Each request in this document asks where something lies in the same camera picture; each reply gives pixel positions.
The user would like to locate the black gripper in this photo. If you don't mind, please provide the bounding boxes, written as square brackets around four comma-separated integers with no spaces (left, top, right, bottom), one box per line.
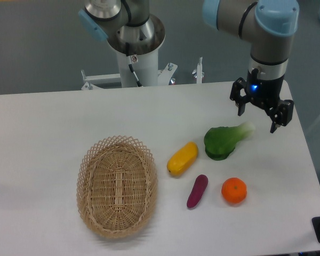
[230,74,294,133]

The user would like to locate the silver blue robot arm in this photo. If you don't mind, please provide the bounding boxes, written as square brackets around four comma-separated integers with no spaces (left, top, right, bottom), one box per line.
[202,0,299,133]

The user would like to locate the purple sweet potato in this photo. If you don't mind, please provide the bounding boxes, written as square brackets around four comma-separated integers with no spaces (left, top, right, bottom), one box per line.
[187,174,209,209]

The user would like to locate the green bok choy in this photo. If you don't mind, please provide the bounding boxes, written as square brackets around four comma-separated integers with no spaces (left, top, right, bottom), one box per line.
[204,122,255,161]

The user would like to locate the orange tangerine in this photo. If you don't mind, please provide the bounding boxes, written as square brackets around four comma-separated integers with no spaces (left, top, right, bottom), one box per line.
[221,177,247,204]

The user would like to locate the yellow mango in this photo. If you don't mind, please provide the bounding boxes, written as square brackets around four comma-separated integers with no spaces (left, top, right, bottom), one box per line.
[166,141,198,177]

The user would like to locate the woven wicker basket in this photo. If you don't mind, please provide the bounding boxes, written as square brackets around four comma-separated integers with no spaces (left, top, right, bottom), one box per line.
[76,135,157,239]

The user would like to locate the white metal base frame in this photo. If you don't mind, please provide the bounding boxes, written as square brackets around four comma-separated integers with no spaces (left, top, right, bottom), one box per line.
[81,57,204,90]

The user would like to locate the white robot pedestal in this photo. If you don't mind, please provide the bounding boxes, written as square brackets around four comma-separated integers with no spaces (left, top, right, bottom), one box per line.
[78,0,166,88]

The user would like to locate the black cable on pedestal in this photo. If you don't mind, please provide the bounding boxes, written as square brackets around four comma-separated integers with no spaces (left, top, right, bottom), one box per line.
[125,42,143,87]

